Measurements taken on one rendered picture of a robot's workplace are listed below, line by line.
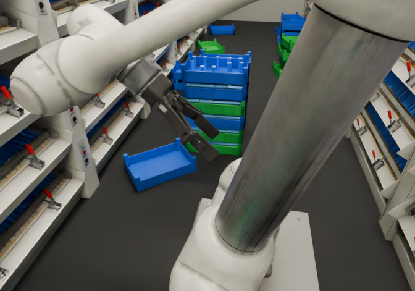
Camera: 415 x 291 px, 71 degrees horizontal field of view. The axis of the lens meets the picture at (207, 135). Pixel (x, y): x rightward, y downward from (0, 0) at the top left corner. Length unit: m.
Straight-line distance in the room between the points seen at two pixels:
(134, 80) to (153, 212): 0.73
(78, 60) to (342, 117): 0.40
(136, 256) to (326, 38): 1.00
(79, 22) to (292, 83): 0.48
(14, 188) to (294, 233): 0.85
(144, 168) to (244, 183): 1.09
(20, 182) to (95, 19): 0.61
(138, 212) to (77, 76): 0.85
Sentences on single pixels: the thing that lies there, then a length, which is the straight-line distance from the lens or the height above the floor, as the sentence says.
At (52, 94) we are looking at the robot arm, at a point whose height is 0.73.
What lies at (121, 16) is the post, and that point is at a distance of 1.70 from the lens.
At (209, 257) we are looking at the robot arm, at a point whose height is 0.50.
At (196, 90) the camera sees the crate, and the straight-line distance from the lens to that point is 1.37.
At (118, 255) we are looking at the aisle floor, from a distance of 1.17.
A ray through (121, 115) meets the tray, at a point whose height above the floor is 0.13.
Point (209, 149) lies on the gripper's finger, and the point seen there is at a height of 0.55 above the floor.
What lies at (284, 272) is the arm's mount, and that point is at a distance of 0.85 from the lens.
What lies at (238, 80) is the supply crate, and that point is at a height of 0.42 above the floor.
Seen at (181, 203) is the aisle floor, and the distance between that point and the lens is 1.29.
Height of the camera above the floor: 0.94
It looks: 34 degrees down
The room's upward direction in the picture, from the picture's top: straight up
